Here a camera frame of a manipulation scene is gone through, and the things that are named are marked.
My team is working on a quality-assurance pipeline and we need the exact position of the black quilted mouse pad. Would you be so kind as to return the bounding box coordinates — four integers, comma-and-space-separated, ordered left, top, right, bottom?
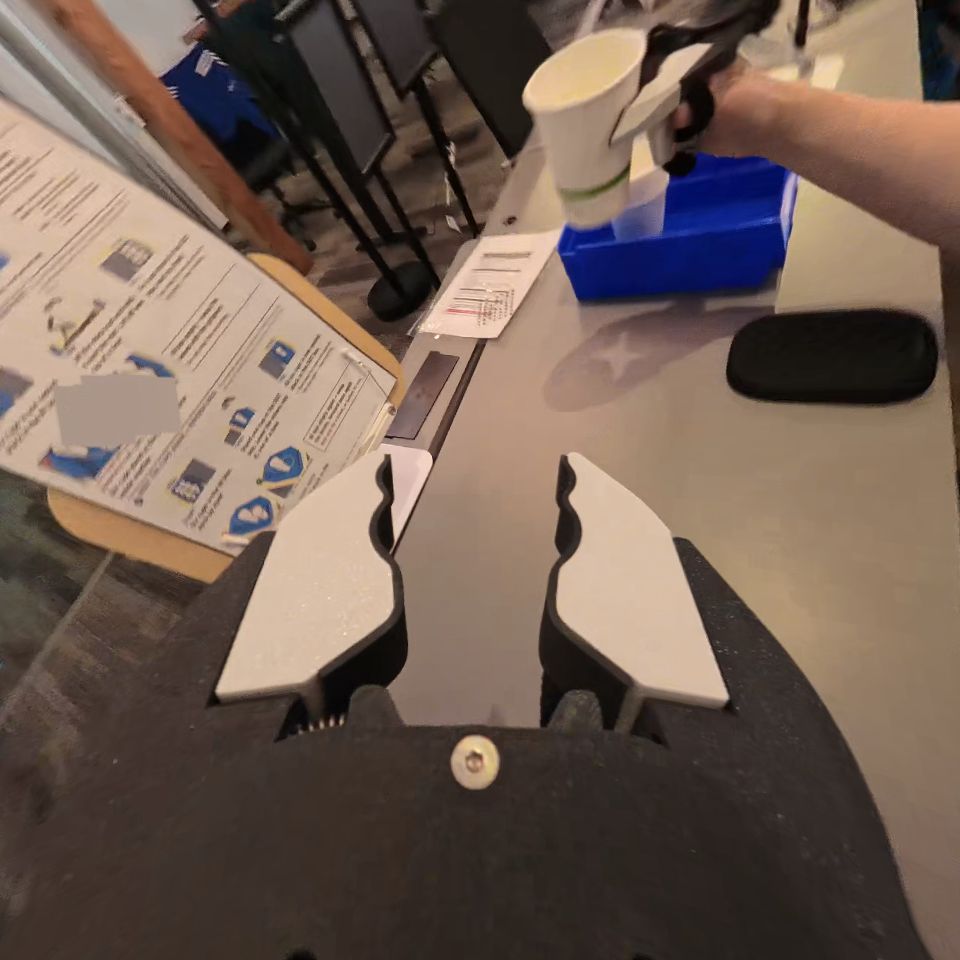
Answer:
726, 309, 939, 405

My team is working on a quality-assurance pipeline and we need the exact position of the instruction board on wood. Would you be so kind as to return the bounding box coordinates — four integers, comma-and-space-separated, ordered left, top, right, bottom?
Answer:
48, 253, 406, 582

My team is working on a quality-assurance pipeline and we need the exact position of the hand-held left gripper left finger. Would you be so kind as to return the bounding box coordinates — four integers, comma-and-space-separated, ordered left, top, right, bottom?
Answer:
213, 450, 408, 725

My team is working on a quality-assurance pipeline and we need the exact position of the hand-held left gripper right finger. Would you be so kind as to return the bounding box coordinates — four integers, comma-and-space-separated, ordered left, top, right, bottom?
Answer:
540, 452, 732, 732

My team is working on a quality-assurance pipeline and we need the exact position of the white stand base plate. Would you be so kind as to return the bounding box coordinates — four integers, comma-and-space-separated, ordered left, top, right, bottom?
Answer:
371, 444, 435, 541

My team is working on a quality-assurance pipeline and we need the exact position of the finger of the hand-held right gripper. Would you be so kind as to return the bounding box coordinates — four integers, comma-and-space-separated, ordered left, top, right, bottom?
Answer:
607, 41, 715, 147

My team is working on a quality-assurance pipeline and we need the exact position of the black chair back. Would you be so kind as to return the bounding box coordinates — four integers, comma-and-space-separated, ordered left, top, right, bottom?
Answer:
431, 0, 552, 159

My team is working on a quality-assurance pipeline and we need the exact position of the laminated instruction sheet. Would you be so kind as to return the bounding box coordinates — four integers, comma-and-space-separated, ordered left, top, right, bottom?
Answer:
411, 231, 564, 340

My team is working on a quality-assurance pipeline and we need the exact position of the black flat plate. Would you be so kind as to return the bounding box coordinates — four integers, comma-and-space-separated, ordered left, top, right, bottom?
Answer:
386, 352, 460, 440

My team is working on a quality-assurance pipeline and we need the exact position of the black metal stand frame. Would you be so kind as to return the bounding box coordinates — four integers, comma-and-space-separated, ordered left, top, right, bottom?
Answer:
195, 0, 481, 301

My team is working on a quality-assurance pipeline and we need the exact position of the blue plastic bin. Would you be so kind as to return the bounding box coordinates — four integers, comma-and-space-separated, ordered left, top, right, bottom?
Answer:
557, 153, 798, 303

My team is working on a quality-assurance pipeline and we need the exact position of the printed document sheet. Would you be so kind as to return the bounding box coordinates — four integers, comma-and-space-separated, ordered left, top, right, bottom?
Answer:
0, 97, 399, 556

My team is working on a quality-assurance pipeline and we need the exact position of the black round stand base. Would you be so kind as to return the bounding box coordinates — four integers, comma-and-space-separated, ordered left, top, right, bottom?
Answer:
367, 261, 440, 322

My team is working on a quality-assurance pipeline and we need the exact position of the person's right hand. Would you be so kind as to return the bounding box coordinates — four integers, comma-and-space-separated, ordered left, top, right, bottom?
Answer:
669, 62, 768, 159

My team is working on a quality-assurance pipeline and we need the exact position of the white paper cup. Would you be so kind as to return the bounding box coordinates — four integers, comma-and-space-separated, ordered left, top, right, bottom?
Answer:
611, 176, 669, 243
522, 28, 650, 230

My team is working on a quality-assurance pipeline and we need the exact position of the brown wooden cabinet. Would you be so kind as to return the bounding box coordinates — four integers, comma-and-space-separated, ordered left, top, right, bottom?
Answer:
45, 0, 312, 275

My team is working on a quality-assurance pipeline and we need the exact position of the black framed display panel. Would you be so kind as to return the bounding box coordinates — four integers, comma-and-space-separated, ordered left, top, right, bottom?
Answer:
348, 0, 440, 99
273, 0, 397, 181

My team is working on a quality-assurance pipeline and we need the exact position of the blue striped jacket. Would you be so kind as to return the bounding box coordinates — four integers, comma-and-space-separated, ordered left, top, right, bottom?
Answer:
157, 41, 279, 151

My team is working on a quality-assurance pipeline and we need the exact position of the instruction sheet on stand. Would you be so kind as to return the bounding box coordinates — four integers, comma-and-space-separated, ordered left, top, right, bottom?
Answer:
341, 348, 399, 451

